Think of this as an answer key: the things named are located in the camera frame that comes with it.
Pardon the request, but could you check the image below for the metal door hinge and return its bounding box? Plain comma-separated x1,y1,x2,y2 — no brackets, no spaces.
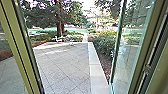
143,64,153,77

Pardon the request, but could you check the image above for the white garden bench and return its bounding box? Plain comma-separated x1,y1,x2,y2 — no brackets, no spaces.
54,35,67,43

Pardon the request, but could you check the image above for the green hedge shrub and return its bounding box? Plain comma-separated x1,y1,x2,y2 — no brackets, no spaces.
89,29,118,58

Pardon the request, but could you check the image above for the green door post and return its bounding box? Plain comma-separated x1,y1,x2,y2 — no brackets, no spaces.
0,0,47,94

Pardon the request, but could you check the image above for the brown tree trunk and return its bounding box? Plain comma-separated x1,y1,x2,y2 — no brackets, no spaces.
55,0,65,38

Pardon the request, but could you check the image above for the reddish brown shrub bed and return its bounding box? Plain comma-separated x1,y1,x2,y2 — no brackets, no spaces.
0,31,58,63

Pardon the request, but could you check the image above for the green door jamb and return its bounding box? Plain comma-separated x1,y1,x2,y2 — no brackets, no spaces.
138,13,168,94

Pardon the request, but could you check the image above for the green framed glass door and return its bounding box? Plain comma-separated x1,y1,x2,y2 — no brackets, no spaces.
108,0,158,94

